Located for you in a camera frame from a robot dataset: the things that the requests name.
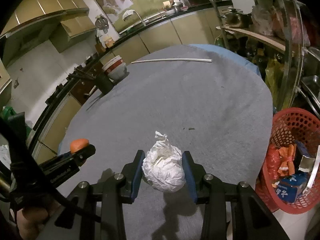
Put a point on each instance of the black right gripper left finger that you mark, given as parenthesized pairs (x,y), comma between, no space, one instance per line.
(133,175)

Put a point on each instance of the white paper ball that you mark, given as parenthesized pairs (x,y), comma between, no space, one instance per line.
(162,165)

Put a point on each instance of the metal storage rack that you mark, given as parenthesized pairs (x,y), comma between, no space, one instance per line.
(277,24)

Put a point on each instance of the red plastic mesh basket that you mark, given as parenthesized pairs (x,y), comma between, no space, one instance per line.
(294,126)

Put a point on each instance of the blue foil carton box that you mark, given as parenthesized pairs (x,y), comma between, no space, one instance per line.
(289,188)

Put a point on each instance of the grey table cloth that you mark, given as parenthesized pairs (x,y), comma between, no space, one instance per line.
(221,112)

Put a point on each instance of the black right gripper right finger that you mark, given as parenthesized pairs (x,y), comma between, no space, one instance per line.
(194,174)

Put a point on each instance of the black cylindrical container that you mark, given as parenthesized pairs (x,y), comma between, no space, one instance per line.
(103,83)

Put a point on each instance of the white thin rod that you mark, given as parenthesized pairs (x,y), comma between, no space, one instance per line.
(173,60)

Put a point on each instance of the person's left hand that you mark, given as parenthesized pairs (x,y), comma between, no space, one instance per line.
(30,221)

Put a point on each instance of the orange snack wrapper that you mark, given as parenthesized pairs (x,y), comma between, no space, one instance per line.
(279,161)

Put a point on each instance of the red white bowl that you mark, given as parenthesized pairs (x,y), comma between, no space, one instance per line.
(115,69)

